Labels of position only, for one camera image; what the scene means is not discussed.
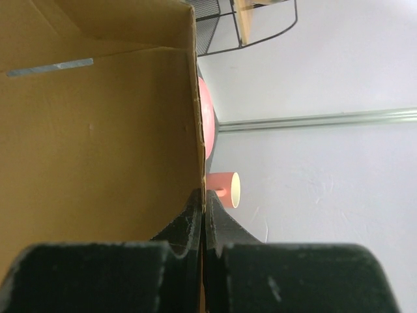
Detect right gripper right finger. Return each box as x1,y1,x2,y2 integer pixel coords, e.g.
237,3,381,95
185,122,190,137
203,191,399,312

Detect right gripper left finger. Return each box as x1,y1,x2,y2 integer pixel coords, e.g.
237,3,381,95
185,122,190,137
1,189,202,312

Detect brown cardboard box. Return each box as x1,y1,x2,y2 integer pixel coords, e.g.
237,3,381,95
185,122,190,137
0,0,209,278

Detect pink mug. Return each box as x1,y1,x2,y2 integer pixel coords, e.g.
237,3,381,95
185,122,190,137
206,172,241,209

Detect pink plate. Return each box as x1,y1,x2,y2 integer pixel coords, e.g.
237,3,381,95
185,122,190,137
198,77,216,161

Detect black wire wooden shelf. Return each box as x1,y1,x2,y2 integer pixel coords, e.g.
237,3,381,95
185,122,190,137
187,1,298,57

